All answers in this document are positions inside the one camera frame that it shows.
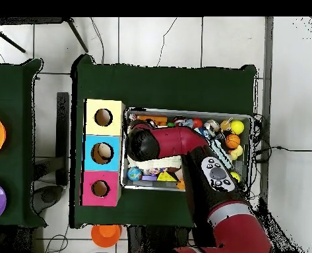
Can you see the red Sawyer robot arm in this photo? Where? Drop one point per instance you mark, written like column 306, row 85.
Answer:
column 171, row 142

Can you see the wooden box with three holes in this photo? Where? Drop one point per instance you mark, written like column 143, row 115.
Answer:
column 113, row 129

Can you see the orange flat building brick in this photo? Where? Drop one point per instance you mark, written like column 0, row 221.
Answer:
column 159, row 119

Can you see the cream waffle cloth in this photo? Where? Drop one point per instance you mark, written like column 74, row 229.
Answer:
column 166, row 161

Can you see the blue globe ball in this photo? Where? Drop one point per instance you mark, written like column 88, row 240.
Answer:
column 134, row 174

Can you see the red ball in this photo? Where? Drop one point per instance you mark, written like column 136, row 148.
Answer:
column 198, row 123

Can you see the dark green tablecloth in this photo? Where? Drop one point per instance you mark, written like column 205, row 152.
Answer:
column 13, row 87
column 158, row 87

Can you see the crushed silver can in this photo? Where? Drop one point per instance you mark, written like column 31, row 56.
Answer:
column 211, row 126

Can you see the orange toy basketball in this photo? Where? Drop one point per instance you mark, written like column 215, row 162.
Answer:
column 232, row 141

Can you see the yellow ball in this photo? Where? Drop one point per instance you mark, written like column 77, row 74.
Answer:
column 237, row 127
column 235, row 176

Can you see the yellow plush toy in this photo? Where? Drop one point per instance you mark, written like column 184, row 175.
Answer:
column 237, row 151

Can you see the black upright panel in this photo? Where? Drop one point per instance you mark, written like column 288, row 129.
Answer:
column 62, row 131

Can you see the orange cup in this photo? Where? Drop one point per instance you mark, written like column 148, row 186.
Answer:
column 105, row 236

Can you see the grey rounded floor base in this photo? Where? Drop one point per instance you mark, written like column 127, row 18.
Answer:
column 47, row 196

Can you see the black tripod stand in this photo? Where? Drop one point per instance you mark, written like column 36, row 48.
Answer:
column 77, row 35

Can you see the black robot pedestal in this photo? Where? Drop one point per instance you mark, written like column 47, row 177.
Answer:
column 150, row 239

